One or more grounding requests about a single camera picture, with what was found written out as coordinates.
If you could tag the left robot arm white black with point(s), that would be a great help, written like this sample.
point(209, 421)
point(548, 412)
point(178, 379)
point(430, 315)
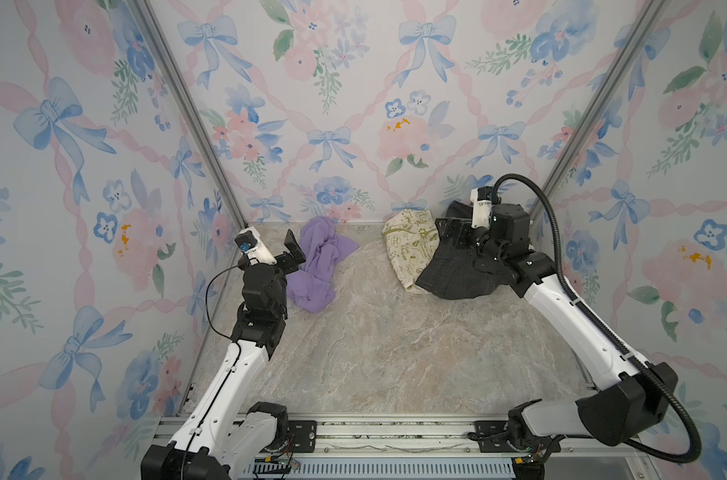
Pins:
point(213, 443)

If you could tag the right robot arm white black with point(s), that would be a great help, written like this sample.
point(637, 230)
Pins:
point(630, 394)

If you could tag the purple cloth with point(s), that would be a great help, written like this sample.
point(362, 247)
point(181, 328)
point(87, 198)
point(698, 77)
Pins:
point(311, 287)

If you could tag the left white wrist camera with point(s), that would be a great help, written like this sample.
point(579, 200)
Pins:
point(252, 249)

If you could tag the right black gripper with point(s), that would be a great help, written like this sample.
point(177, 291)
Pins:
point(463, 229)

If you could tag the aluminium corner post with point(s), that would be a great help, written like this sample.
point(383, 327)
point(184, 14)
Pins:
point(159, 46)
point(637, 36)

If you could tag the cream floral cloth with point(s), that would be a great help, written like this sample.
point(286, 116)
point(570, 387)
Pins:
point(411, 239)

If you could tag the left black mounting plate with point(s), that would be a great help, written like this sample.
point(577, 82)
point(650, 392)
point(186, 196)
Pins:
point(301, 436)

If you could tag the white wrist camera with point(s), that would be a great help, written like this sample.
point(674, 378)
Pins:
point(482, 206)
point(252, 249)

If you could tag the right aluminium corner post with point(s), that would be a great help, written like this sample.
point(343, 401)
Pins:
point(637, 36)

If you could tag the black mounting plate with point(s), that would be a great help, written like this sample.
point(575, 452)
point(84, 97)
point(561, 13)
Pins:
point(496, 436)
point(301, 436)

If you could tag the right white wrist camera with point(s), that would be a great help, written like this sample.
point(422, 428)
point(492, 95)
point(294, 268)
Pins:
point(482, 206)

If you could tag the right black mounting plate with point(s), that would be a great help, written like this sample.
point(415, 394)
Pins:
point(496, 436)

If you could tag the dark grey cloth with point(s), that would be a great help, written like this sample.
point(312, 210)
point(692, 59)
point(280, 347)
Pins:
point(445, 278)

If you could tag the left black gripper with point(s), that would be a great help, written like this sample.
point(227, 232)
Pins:
point(291, 265)

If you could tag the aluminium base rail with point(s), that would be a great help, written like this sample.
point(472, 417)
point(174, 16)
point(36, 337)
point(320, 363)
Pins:
point(428, 447)

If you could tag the left aluminium corner post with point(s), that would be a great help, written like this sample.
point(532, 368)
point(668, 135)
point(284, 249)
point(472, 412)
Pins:
point(159, 46)

